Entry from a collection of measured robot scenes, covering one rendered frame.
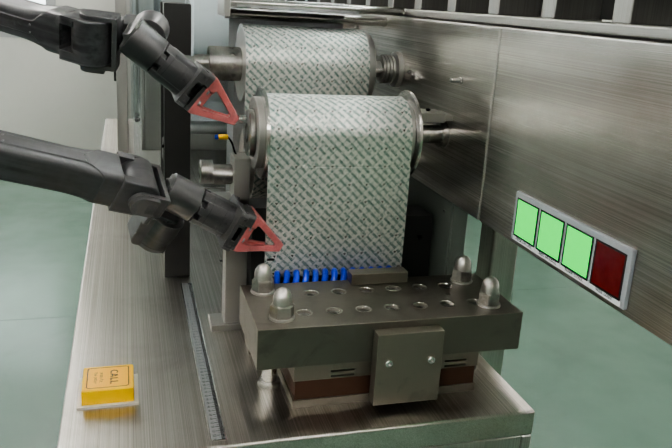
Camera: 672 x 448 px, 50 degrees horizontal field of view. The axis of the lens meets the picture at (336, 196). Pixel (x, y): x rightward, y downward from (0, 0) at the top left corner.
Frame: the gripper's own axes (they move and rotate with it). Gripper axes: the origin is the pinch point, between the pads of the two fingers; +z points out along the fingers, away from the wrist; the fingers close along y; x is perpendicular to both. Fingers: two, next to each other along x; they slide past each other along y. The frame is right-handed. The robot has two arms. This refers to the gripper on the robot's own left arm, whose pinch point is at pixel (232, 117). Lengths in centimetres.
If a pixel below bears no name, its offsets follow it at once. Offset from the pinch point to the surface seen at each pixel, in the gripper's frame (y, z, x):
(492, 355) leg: -5, 75, -5
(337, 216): 7.0, 21.9, -1.2
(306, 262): 7.1, 23.0, -10.2
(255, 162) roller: 3.8, 6.6, -2.9
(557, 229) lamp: 38, 32, 17
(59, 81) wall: -548, -7, -103
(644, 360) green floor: -122, 241, 25
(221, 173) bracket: -1.5, 4.9, -8.3
